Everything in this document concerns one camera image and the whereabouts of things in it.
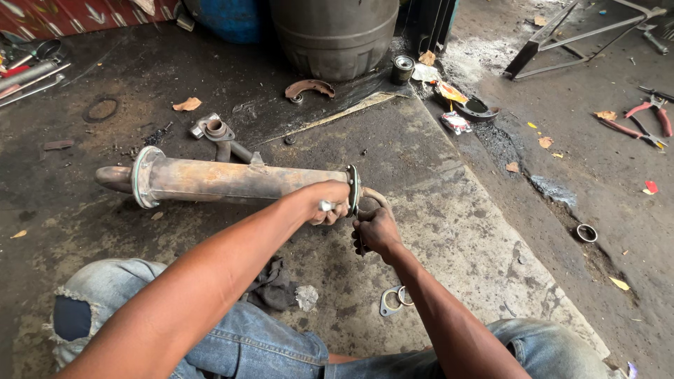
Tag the person's left hand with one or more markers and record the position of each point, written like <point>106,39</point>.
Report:
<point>318,192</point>

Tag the person's right hand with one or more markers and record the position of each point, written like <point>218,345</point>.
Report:
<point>376,231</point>

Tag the person's right fingers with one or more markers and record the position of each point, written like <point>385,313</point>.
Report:
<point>359,236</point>

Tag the person's left fingers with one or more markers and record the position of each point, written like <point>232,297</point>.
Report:
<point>331,215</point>

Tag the silver wrench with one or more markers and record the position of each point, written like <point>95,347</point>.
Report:
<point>326,205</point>

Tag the dark spanner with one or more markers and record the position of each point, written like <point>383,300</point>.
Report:
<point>361,250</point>

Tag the metal exhaust gasket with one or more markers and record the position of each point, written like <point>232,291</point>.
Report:
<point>384,308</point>

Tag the grey crumpled paper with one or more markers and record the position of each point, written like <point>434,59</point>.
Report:
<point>307,297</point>

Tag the dark grey rag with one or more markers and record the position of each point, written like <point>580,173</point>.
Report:
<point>271,287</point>

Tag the rusty exhaust muffler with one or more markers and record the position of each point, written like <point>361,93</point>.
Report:
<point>221,179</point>

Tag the rusty brake shoe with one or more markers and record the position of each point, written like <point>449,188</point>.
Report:
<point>310,87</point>

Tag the rusty flanged exhaust pipe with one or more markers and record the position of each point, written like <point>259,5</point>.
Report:
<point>218,131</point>

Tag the crumpled printed wrapper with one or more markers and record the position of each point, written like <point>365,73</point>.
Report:
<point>455,122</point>

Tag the person's blue jeans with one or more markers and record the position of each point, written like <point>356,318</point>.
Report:
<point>252,342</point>

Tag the cylindrical oil filter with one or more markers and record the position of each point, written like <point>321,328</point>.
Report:
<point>402,69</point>

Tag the white crumpled paper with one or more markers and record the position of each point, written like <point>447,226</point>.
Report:
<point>424,72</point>

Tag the black round bowl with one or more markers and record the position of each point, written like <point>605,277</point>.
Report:
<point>476,111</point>

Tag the orange yellow wrapper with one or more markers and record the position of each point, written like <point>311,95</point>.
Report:
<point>452,92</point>

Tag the grey metal drum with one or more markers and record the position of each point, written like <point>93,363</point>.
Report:
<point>334,37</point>

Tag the large dry brown leaf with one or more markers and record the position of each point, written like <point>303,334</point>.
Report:
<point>187,104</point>

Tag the dark green metal panel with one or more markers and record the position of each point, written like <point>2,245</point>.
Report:
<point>429,23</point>

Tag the blue drum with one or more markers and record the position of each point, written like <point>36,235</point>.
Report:
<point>226,18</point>

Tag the flat rusty metal piece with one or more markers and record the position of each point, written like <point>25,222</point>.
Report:
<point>58,145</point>

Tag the red paper scrap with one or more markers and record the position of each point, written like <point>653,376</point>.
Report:
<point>652,187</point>

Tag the red patterned cloth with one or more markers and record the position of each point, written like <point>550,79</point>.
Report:
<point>79,16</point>

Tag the heap of metal tools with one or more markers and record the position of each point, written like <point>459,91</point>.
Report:
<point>29,73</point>

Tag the grey steel wrench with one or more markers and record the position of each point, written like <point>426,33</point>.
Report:
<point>654,42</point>

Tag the angled metal frame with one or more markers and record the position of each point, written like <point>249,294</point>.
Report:
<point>526,55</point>

